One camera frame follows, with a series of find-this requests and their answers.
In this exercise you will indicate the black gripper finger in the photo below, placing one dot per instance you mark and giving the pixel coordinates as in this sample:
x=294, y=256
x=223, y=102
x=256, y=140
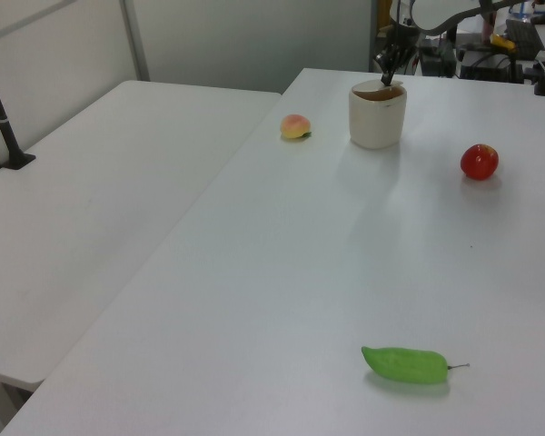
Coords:
x=384, y=76
x=390, y=76

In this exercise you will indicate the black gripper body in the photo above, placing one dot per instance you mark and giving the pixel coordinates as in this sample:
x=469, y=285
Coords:
x=397, y=50

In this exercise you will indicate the cream round bin lid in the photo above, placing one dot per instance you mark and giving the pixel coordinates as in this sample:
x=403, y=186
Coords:
x=376, y=87

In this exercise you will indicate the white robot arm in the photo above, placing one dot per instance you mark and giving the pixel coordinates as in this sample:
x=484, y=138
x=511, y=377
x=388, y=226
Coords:
x=440, y=13

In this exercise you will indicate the white garbage bin body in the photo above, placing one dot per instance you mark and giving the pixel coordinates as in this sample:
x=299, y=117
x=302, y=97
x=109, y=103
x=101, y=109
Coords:
x=374, y=122

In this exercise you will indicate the wooden panel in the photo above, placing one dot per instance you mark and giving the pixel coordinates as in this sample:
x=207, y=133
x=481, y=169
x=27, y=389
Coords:
x=382, y=17

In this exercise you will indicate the black vertical stand pole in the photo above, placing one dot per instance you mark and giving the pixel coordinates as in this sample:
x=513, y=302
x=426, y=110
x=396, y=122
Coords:
x=452, y=35

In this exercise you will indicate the black equipment box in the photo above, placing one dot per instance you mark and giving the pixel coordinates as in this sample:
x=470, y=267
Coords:
x=488, y=63

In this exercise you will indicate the peach toy fruit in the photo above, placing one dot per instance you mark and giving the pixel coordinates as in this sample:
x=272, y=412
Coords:
x=294, y=126

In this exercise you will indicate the yellow tool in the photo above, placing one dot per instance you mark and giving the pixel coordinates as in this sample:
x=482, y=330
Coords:
x=502, y=41

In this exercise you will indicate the red apple toy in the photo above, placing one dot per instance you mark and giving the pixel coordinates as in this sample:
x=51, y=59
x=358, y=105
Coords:
x=479, y=162

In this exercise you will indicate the black keyboard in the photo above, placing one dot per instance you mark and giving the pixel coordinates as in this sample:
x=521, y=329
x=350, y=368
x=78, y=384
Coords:
x=523, y=35

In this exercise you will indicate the green pepper toy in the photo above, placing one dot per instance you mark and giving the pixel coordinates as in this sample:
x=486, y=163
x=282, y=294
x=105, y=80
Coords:
x=406, y=365

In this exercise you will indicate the white side table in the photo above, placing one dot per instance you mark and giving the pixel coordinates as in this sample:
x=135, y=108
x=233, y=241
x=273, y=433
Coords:
x=95, y=204

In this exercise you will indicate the black pole with base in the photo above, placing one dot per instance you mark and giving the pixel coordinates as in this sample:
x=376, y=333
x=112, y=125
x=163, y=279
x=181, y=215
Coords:
x=0, y=118

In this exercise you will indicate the grey metal partition post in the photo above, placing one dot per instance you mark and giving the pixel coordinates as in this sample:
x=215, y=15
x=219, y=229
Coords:
x=135, y=41

